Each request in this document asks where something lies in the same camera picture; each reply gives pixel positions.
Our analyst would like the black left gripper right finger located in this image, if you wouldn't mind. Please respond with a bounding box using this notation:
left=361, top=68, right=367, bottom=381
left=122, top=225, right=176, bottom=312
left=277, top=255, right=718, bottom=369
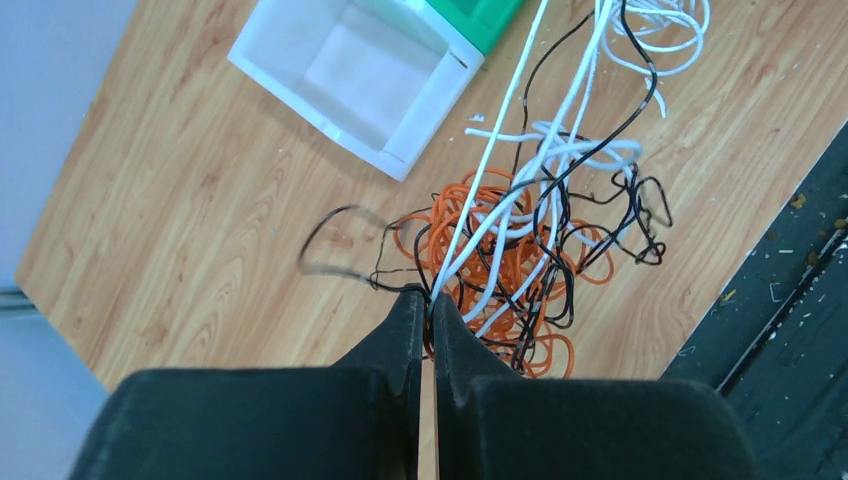
left=431, top=297, right=756, bottom=479

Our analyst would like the black thin cable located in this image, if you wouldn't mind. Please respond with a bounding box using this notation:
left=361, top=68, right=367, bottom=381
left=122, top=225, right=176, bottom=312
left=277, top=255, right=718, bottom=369
left=298, top=0, right=674, bottom=372

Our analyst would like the orange cable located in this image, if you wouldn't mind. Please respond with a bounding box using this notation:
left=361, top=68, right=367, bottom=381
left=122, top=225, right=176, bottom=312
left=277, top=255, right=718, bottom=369
left=393, top=167, right=616, bottom=380

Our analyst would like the green plastic bin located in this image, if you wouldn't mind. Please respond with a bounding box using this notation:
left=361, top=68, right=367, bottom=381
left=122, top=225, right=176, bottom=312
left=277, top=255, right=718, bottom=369
left=427, top=0, right=525, bottom=56

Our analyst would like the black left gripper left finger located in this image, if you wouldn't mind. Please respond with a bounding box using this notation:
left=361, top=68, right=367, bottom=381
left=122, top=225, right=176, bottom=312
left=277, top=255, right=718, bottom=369
left=70, top=291, right=426, bottom=479

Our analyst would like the white cable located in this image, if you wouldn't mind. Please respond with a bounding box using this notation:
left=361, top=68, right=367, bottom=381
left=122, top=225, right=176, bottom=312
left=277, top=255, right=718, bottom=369
left=427, top=0, right=711, bottom=339

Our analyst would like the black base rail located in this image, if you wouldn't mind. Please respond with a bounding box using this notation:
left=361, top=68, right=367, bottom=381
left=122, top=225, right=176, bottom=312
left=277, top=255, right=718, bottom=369
left=664, top=131, right=847, bottom=479

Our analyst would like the white plastic bin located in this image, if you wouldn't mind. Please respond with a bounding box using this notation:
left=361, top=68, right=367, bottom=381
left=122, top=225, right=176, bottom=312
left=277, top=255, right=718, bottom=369
left=228, top=0, right=484, bottom=181

